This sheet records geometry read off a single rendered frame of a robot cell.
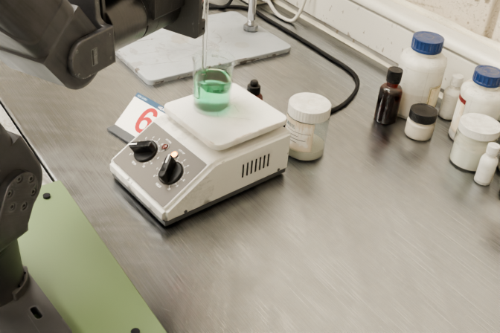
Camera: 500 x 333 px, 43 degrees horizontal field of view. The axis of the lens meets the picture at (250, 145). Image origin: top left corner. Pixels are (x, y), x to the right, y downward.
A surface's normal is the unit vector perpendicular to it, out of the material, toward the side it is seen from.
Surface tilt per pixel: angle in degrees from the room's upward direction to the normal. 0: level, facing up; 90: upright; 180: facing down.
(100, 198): 0
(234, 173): 90
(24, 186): 89
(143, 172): 30
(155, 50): 0
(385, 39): 90
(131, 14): 62
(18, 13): 85
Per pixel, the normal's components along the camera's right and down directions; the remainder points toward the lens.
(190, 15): -0.51, 0.44
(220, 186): 0.64, 0.46
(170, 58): 0.07, -0.83
